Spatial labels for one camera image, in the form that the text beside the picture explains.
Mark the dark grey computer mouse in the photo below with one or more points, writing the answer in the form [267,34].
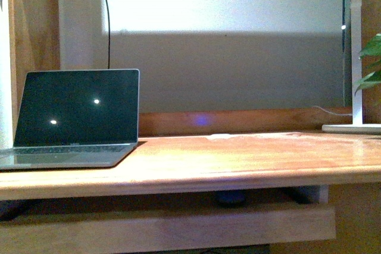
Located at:
[230,198]

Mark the wooden sliding keyboard tray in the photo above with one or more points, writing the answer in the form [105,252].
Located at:
[151,230]

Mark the wooden desk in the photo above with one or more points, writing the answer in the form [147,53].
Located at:
[229,91]

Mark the grey open laptop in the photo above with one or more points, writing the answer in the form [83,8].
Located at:
[75,119]

